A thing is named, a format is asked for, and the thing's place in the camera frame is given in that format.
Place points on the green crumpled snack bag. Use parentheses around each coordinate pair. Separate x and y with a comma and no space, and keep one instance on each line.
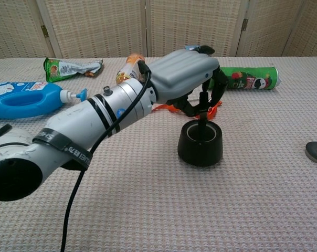
(66,68)

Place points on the green chips can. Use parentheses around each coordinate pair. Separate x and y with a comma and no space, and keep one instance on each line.
(247,78)

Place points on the woven folding screen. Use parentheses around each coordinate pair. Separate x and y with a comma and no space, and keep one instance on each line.
(108,26)

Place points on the beige woven table cloth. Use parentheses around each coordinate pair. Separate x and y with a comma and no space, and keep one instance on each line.
(174,204)

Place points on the orange drink bottle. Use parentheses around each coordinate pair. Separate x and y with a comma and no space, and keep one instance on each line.
(127,71)

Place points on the blue pump detergent bottle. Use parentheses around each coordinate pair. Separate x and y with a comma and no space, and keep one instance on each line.
(24,101)

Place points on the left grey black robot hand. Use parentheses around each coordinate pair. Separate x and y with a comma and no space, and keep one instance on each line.
(179,73)

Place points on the small black round disc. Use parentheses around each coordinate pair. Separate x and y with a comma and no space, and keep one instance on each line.
(316,153)

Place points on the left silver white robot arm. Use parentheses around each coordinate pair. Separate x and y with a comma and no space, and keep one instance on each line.
(77,126)

